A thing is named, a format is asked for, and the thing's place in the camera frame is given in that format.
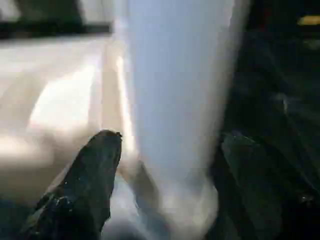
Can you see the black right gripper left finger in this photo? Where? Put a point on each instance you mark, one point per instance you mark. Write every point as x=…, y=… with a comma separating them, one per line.
x=82, y=190

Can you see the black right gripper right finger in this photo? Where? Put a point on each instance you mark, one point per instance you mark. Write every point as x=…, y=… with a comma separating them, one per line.
x=270, y=200

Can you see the white plastic table top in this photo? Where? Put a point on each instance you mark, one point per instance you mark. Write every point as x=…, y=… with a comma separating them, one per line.
x=50, y=100

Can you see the white plastic table leg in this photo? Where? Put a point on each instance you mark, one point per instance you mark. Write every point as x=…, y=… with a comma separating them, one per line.
x=175, y=87

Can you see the black work mat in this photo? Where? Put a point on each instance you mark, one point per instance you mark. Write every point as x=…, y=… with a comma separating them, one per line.
x=280, y=87

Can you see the white glass-door cabinet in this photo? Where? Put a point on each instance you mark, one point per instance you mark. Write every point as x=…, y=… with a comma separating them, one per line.
x=97, y=10

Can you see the small yellow object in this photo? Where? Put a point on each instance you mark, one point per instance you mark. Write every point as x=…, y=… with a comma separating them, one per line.
x=308, y=20

